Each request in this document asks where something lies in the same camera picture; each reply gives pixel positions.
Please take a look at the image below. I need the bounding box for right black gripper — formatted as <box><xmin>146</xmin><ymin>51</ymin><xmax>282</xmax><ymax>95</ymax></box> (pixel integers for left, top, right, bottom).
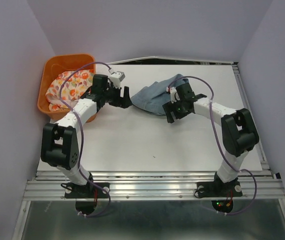
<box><xmin>163</xmin><ymin>96</ymin><xmax>191</xmax><ymax>123</ymax></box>

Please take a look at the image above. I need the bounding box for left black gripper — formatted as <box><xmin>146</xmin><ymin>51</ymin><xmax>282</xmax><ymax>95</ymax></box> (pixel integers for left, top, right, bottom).
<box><xmin>102</xmin><ymin>82</ymin><xmax>132</xmax><ymax>109</ymax></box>

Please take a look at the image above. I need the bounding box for blue denim skirt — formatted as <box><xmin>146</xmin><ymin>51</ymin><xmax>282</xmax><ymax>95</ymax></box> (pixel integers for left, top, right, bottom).
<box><xmin>131</xmin><ymin>74</ymin><xmax>189</xmax><ymax>116</ymax></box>

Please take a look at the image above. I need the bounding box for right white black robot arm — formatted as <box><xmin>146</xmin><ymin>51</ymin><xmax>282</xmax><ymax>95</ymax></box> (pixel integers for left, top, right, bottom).
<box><xmin>163</xmin><ymin>83</ymin><xmax>260</xmax><ymax>198</ymax></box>

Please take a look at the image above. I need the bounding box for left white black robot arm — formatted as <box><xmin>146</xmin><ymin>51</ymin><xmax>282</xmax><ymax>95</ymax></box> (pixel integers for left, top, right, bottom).
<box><xmin>40</xmin><ymin>71</ymin><xmax>132</xmax><ymax>199</ymax></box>

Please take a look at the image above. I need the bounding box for floral orange white skirt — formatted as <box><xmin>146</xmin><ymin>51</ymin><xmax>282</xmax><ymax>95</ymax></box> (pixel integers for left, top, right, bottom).
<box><xmin>45</xmin><ymin>69</ymin><xmax>94</xmax><ymax>112</ymax></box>

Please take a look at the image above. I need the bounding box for orange plastic basket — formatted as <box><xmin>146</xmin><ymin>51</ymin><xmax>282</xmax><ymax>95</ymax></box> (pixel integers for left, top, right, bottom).
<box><xmin>37</xmin><ymin>53</ymin><xmax>99</xmax><ymax>124</ymax></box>

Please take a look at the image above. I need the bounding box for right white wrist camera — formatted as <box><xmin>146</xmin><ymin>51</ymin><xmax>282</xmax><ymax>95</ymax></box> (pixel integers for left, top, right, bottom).
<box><xmin>166</xmin><ymin>86</ymin><xmax>180</xmax><ymax>104</ymax></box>

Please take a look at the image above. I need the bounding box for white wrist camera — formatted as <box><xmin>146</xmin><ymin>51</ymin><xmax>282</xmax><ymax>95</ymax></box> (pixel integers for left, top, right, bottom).
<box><xmin>166</xmin><ymin>86</ymin><xmax>180</xmax><ymax>104</ymax></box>
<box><xmin>109</xmin><ymin>71</ymin><xmax>126</xmax><ymax>89</ymax></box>

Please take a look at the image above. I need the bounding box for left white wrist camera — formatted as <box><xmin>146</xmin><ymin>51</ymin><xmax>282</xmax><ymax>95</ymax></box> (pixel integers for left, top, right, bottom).
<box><xmin>109</xmin><ymin>71</ymin><xmax>126</xmax><ymax>89</ymax></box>

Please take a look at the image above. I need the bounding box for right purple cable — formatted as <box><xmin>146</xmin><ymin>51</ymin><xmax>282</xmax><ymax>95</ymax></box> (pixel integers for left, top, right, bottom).
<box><xmin>167</xmin><ymin>76</ymin><xmax>258</xmax><ymax>216</ymax></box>

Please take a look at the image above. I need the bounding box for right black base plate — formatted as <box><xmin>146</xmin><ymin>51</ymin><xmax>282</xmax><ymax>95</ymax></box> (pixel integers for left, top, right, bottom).
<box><xmin>194</xmin><ymin>181</ymin><xmax>243</xmax><ymax>199</ymax></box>

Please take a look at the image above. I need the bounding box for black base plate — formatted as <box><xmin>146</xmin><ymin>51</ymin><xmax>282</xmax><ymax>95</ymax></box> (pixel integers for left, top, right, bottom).
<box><xmin>194</xmin><ymin>181</ymin><xmax>243</xmax><ymax>199</ymax></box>
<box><xmin>60</xmin><ymin>182</ymin><xmax>110</xmax><ymax>199</ymax></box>

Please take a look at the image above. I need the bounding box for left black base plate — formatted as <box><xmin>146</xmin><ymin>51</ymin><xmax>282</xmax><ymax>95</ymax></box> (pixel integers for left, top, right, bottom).
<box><xmin>60</xmin><ymin>182</ymin><xmax>110</xmax><ymax>199</ymax></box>

